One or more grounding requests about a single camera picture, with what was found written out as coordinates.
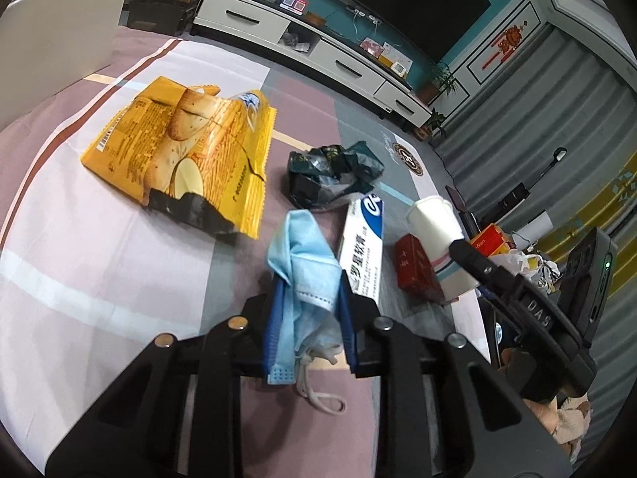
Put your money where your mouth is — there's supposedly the red cigarette box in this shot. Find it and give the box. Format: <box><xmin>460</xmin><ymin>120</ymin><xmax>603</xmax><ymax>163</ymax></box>
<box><xmin>395</xmin><ymin>234</ymin><xmax>445</xmax><ymax>304</ymax></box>

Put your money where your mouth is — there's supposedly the white blue paper cup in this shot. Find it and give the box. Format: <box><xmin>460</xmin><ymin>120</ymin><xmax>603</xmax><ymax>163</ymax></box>
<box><xmin>406</xmin><ymin>195</ymin><xmax>478</xmax><ymax>303</ymax></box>

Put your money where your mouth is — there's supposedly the white blue medicine box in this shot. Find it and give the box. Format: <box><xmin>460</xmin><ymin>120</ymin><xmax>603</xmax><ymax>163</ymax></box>
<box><xmin>338</xmin><ymin>193</ymin><xmax>384</xmax><ymax>303</ymax></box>

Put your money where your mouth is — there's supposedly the light blue face mask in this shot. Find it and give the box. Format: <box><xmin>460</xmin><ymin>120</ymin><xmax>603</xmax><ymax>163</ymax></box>
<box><xmin>266</xmin><ymin>208</ymin><xmax>348</xmax><ymax>417</ymax></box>

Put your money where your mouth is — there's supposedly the yellow snack bag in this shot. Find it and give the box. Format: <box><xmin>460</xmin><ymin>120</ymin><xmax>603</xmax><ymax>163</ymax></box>
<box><xmin>81</xmin><ymin>76</ymin><xmax>276</xmax><ymax>239</ymax></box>

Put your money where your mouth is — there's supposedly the dark green wrapper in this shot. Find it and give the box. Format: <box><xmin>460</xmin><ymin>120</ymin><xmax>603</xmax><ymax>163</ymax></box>
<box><xmin>285</xmin><ymin>140</ymin><xmax>384</xmax><ymax>212</ymax></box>

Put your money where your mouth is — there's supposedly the person's right hand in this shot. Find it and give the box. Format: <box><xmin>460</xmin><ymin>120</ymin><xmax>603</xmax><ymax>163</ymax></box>
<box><xmin>500</xmin><ymin>347</ymin><xmax>594</xmax><ymax>447</ymax></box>

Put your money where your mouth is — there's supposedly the pink plastic bag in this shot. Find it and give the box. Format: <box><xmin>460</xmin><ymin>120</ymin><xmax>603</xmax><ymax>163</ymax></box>
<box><xmin>489</xmin><ymin>251</ymin><xmax>546</xmax><ymax>282</ymax></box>

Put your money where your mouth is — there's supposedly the white cylindrical air purifier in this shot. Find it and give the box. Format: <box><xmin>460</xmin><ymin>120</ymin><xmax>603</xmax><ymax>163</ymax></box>
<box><xmin>512</xmin><ymin>210</ymin><xmax>554</xmax><ymax>251</ymax></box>

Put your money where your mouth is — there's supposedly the red paper shopping bag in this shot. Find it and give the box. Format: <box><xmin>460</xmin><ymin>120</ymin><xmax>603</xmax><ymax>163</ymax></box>
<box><xmin>471</xmin><ymin>223</ymin><xmax>515</xmax><ymax>257</ymax></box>

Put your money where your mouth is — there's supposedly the yellow patterned curtain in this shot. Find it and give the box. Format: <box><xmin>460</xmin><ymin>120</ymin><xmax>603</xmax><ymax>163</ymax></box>
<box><xmin>535</xmin><ymin>153</ymin><xmax>636</xmax><ymax>297</ymax></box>

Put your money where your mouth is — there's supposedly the black upright vacuum cleaner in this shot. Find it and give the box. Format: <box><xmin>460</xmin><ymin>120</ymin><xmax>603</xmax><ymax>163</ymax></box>
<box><xmin>499</xmin><ymin>147</ymin><xmax>568</xmax><ymax>218</ymax></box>

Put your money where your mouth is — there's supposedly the grey curtain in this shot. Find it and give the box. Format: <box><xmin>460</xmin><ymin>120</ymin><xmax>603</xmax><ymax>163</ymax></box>
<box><xmin>436</xmin><ymin>26</ymin><xmax>636</xmax><ymax>458</ymax></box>

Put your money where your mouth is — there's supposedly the small potted plant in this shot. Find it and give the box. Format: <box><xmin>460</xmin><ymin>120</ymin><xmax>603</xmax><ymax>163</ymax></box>
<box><xmin>414</xmin><ymin>108</ymin><xmax>447</xmax><ymax>141</ymax></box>

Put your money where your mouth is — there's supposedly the tall potted plant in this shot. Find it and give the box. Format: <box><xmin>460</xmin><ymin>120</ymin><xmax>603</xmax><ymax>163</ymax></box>
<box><xmin>417</xmin><ymin>63</ymin><xmax>457</xmax><ymax>105</ymax></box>

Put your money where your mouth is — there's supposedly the red chinese knot decoration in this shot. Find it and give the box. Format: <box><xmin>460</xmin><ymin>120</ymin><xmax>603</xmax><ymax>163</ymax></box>
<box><xmin>482</xmin><ymin>20</ymin><xmax>528</xmax><ymax>70</ymax></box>

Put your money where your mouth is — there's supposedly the white card on cabinet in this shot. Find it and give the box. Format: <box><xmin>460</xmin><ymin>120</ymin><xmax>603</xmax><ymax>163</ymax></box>
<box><xmin>378</xmin><ymin>42</ymin><xmax>412</xmax><ymax>79</ymax></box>

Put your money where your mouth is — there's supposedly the white tv cabinet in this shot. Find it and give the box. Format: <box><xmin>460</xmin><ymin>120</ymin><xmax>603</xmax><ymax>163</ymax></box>
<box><xmin>193</xmin><ymin>0</ymin><xmax>432</xmax><ymax>127</ymax></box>

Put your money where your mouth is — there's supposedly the blue red box on cabinet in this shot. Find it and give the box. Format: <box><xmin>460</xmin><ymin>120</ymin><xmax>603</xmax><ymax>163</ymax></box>
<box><xmin>277</xmin><ymin>0</ymin><xmax>308</xmax><ymax>16</ymax></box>

